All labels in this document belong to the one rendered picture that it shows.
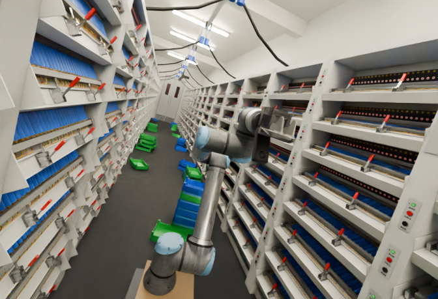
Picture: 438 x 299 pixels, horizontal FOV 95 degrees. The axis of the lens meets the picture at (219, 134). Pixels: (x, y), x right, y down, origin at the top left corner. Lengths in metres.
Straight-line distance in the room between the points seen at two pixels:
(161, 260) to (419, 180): 1.22
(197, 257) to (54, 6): 1.20
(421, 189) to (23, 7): 1.22
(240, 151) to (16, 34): 0.65
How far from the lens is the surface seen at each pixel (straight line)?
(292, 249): 1.46
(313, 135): 1.50
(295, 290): 1.52
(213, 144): 0.75
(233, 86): 3.41
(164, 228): 2.14
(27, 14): 0.55
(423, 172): 1.06
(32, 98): 0.58
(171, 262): 1.31
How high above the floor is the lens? 1.19
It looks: 6 degrees down
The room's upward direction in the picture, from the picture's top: 17 degrees clockwise
